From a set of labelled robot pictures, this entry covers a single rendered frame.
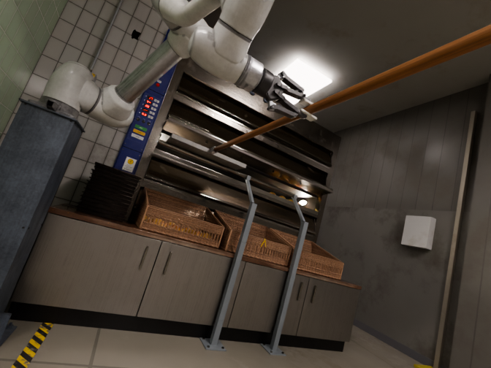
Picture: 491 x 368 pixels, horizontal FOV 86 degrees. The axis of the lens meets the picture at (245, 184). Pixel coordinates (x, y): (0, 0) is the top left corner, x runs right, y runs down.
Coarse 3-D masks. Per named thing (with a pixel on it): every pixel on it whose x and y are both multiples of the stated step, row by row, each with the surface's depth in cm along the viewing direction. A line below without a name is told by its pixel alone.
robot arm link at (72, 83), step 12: (60, 72) 118; (72, 72) 119; (84, 72) 123; (48, 84) 117; (60, 84) 117; (72, 84) 119; (84, 84) 123; (48, 96) 116; (60, 96) 117; (72, 96) 120; (84, 96) 124; (96, 96) 128; (84, 108) 127
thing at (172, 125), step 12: (168, 120) 205; (180, 132) 218; (192, 132) 214; (204, 144) 230; (216, 144) 225; (228, 156) 244; (240, 156) 239; (252, 156) 235; (264, 168) 252; (276, 168) 247; (288, 180) 269; (300, 180) 263; (312, 192) 286; (324, 192) 279
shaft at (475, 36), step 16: (480, 32) 44; (448, 48) 49; (464, 48) 47; (400, 64) 58; (416, 64) 54; (432, 64) 52; (368, 80) 64; (384, 80) 61; (336, 96) 74; (352, 96) 70; (272, 128) 106; (224, 144) 151
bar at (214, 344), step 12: (168, 144) 180; (192, 156) 188; (228, 168) 199; (252, 180) 209; (288, 192) 224; (252, 204) 182; (252, 216) 182; (300, 216) 210; (300, 228) 204; (240, 240) 179; (300, 240) 200; (240, 252) 177; (300, 252) 199; (288, 276) 197; (228, 288) 172; (288, 288) 193; (228, 300) 172; (288, 300) 193; (216, 324) 168; (276, 324) 191; (216, 336) 168; (276, 336) 188; (216, 348) 163; (264, 348) 185; (276, 348) 187
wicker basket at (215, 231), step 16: (144, 192) 197; (160, 192) 210; (144, 208) 168; (160, 208) 166; (176, 208) 214; (192, 208) 222; (144, 224) 161; (160, 224) 166; (176, 224) 211; (192, 224) 175; (208, 224) 180; (192, 240) 175; (208, 240) 181
